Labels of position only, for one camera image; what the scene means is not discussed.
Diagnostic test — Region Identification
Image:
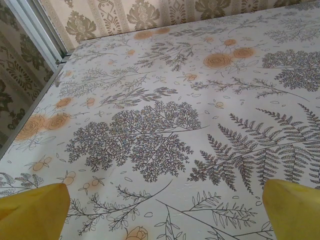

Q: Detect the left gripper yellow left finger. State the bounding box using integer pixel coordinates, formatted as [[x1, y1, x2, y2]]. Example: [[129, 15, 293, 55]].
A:
[[0, 182, 71, 240]]

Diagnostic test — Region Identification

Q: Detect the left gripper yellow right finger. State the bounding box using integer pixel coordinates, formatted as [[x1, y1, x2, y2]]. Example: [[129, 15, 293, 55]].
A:
[[261, 178, 320, 240]]

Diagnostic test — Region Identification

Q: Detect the floral white tablecloth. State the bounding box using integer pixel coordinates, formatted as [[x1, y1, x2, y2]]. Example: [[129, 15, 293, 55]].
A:
[[0, 1, 320, 240]]

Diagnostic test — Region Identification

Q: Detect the aluminium frame side rail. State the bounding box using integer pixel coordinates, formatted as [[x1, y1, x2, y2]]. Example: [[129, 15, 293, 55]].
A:
[[0, 53, 66, 161]]

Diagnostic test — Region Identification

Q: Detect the aluminium frame corner post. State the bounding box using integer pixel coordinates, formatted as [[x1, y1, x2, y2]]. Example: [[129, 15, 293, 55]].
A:
[[4, 0, 74, 69]]

